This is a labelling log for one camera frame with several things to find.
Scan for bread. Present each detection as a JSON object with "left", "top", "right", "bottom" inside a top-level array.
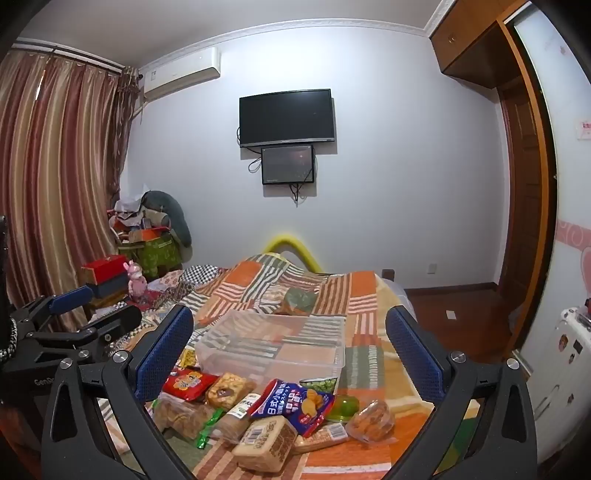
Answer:
[{"left": 345, "top": 399, "right": 398, "bottom": 445}]

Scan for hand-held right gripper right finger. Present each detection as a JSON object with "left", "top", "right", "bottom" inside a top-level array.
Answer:
[{"left": 383, "top": 305, "right": 539, "bottom": 480}]

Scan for white sliding wardrobe door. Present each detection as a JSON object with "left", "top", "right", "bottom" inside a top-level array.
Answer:
[{"left": 512, "top": 4, "right": 591, "bottom": 370}]

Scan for yellow foam bed guard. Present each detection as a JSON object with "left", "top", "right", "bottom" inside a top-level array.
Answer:
[{"left": 263, "top": 233, "right": 325, "bottom": 273}]

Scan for clear packet of cookies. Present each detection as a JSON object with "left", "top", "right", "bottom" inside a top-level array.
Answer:
[{"left": 205, "top": 371, "right": 257, "bottom": 409}]

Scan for blue snack packet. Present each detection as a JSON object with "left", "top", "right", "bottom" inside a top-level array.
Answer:
[{"left": 252, "top": 378, "right": 336, "bottom": 437}]

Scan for green pea packet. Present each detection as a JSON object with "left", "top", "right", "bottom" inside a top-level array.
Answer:
[{"left": 300, "top": 377, "right": 339, "bottom": 396}]

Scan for brown biscuit packet green end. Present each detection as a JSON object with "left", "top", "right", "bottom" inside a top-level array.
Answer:
[{"left": 152, "top": 394, "right": 223, "bottom": 452}]

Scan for red snack packet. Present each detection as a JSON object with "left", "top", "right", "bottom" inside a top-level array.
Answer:
[{"left": 163, "top": 368, "right": 219, "bottom": 401}]

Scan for white air conditioner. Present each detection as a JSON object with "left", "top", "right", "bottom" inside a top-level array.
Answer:
[{"left": 141, "top": 47, "right": 222, "bottom": 101}]

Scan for wooden door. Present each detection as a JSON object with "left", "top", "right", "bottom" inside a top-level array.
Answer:
[{"left": 495, "top": 85, "right": 548, "bottom": 303}]

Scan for grey plush pillow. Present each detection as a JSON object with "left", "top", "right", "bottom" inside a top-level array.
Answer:
[{"left": 141, "top": 190, "right": 193, "bottom": 247}]

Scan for beige cracker packet with barcode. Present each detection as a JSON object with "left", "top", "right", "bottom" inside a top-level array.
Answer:
[{"left": 231, "top": 415, "right": 299, "bottom": 473}]

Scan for clear plastic container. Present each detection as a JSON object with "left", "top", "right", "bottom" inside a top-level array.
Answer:
[{"left": 194, "top": 310, "right": 347, "bottom": 394}]

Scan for dark grey box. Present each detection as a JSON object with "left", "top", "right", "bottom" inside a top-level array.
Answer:
[{"left": 90, "top": 274, "right": 130, "bottom": 300}]

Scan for striped red beige curtain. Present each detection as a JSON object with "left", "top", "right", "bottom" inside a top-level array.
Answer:
[{"left": 0, "top": 46, "right": 141, "bottom": 319}]

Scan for green patterned box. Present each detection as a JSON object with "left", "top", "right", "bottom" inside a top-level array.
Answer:
[{"left": 117, "top": 237, "right": 183, "bottom": 280}]

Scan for pink plush toy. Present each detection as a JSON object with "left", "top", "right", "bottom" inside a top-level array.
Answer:
[{"left": 124, "top": 261, "right": 149, "bottom": 305}]

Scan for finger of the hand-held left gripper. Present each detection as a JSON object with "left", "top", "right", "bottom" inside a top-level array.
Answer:
[
  {"left": 11, "top": 285, "right": 95, "bottom": 334},
  {"left": 79, "top": 303, "right": 144, "bottom": 344}
]

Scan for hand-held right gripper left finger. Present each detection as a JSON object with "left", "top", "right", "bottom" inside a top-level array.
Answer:
[{"left": 41, "top": 304, "right": 199, "bottom": 480}]

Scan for wooden overhead cabinet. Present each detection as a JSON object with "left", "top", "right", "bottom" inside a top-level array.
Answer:
[{"left": 427, "top": 0, "right": 532, "bottom": 89}]

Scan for small black wall monitor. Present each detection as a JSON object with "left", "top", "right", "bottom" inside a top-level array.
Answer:
[{"left": 261, "top": 145, "right": 316, "bottom": 186}]

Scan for wall-mounted black television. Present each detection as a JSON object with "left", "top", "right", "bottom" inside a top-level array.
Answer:
[{"left": 239, "top": 89, "right": 336, "bottom": 148}]

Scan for pale wafer packet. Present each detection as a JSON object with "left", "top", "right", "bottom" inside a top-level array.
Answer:
[{"left": 293, "top": 422, "right": 350, "bottom": 456}]

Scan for white cabinet with stickers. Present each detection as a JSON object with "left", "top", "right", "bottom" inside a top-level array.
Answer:
[{"left": 519, "top": 302, "right": 591, "bottom": 464}]

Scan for green jelly cup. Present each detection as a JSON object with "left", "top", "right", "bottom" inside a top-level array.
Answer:
[{"left": 328, "top": 394, "right": 365, "bottom": 424}]

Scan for brown bread packet white label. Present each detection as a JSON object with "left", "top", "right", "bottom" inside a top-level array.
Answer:
[{"left": 210, "top": 392, "right": 264, "bottom": 446}]

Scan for patchwork striped blanket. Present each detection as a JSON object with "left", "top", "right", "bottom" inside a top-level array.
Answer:
[{"left": 152, "top": 253, "right": 437, "bottom": 416}]

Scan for black monitor cables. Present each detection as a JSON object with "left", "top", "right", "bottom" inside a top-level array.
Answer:
[{"left": 235, "top": 124, "right": 319, "bottom": 208}]

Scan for red gift box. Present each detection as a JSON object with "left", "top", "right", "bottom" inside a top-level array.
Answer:
[{"left": 82, "top": 255, "right": 129, "bottom": 284}]

